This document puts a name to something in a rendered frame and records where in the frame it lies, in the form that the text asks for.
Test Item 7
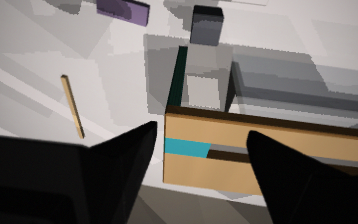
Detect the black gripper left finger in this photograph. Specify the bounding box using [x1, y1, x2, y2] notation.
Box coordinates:
[0, 121, 158, 224]

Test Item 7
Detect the small purple block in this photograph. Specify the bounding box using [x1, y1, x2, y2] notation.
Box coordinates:
[96, 0, 150, 27]

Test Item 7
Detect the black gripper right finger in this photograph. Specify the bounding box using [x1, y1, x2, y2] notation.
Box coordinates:
[246, 130, 358, 224]

